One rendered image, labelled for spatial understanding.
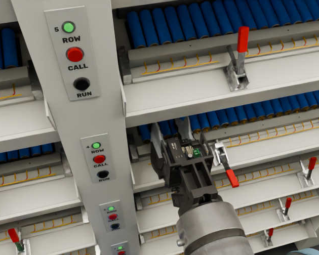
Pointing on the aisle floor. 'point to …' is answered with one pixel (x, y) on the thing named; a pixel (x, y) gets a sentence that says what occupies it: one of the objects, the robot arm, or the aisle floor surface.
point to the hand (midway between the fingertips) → (166, 125)
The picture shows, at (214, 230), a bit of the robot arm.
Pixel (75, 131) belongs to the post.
